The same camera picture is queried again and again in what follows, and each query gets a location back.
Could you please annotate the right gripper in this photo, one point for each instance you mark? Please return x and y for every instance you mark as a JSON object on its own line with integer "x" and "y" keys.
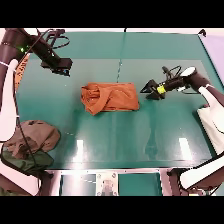
{"x": 170, "y": 86}

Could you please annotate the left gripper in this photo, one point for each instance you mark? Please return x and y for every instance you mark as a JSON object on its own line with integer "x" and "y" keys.
{"x": 56, "y": 63}

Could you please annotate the orange shirt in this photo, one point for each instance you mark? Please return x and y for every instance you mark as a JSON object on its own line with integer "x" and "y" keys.
{"x": 111, "y": 96}

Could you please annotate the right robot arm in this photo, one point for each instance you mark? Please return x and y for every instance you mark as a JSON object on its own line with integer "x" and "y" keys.
{"x": 213, "y": 100}

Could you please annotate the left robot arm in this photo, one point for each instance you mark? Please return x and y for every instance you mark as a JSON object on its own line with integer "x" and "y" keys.
{"x": 8, "y": 100}

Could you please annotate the cream garment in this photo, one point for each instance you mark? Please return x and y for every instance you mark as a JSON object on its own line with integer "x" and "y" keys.
{"x": 206, "y": 120}

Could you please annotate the olive brown garment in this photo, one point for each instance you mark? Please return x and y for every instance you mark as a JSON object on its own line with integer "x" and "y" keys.
{"x": 36, "y": 135}

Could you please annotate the dark green garment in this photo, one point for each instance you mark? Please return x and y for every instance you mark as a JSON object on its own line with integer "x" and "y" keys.
{"x": 40, "y": 161}

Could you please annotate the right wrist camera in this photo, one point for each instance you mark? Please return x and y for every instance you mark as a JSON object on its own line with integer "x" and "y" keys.
{"x": 168, "y": 72}

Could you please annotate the silver frame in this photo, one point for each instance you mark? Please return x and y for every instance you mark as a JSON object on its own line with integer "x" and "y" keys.
{"x": 106, "y": 183}

